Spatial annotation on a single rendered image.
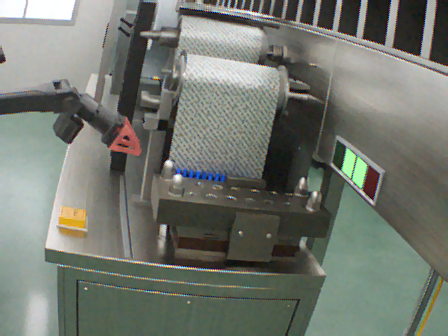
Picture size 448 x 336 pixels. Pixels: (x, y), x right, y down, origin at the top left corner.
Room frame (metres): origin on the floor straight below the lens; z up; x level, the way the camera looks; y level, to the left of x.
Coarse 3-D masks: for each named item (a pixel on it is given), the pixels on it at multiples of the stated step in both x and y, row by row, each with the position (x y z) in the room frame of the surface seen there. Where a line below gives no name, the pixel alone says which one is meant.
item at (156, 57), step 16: (128, 0) 2.28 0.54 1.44; (144, 0) 2.30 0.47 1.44; (160, 0) 2.32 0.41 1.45; (224, 0) 2.38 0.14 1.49; (240, 0) 2.40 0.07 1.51; (128, 16) 2.29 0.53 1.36; (160, 16) 2.32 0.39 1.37; (176, 16) 2.34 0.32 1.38; (128, 48) 2.29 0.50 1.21; (160, 48) 2.33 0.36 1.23; (112, 64) 2.28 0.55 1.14; (144, 64) 2.31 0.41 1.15; (160, 64) 2.33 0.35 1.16; (112, 80) 2.28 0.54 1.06; (144, 80) 2.32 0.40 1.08; (160, 80) 2.33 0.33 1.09; (112, 96) 2.29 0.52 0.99; (112, 112) 2.29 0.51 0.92; (144, 112) 2.32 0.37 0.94
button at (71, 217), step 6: (60, 210) 1.16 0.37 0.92; (66, 210) 1.17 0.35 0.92; (72, 210) 1.18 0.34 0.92; (78, 210) 1.19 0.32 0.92; (84, 210) 1.20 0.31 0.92; (60, 216) 1.13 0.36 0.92; (66, 216) 1.14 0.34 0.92; (72, 216) 1.15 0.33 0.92; (78, 216) 1.15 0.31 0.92; (84, 216) 1.16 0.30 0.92; (60, 222) 1.13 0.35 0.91; (66, 222) 1.13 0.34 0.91; (72, 222) 1.13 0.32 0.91; (78, 222) 1.14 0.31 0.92; (84, 222) 1.14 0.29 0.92; (84, 228) 1.14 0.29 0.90
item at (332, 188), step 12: (324, 180) 1.60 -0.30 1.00; (336, 180) 1.57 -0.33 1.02; (324, 192) 1.58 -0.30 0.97; (336, 192) 1.57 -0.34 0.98; (324, 204) 1.57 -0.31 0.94; (336, 204) 1.58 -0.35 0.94; (336, 216) 1.58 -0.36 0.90; (312, 240) 1.57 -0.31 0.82; (324, 240) 1.57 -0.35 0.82; (312, 252) 1.57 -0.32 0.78; (324, 252) 1.58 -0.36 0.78
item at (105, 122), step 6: (102, 108) 1.26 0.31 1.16; (102, 114) 1.25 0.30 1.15; (108, 114) 1.26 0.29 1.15; (114, 114) 1.32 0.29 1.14; (90, 120) 1.25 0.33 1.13; (96, 120) 1.24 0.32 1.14; (102, 120) 1.25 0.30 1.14; (108, 120) 1.25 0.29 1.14; (114, 120) 1.26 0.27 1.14; (96, 126) 1.25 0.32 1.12; (102, 126) 1.25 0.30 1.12; (108, 126) 1.25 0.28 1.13; (114, 126) 1.23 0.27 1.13; (102, 132) 1.25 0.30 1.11; (108, 132) 1.23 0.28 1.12; (102, 138) 1.24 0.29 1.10; (108, 138) 1.23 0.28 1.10
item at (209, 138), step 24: (192, 120) 1.33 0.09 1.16; (216, 120) 1.34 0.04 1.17; (240, 120) 1.35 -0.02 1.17; (264, 120) 1.37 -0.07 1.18; (192, 144) 1.33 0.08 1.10; (216, 144) 1.34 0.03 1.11; (240, 144) 1.36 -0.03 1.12; (264, 144) 1.37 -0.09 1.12; (192, 168) 1.33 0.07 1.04; (216, 168) 1.35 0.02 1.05; (240, 168) 1.36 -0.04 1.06
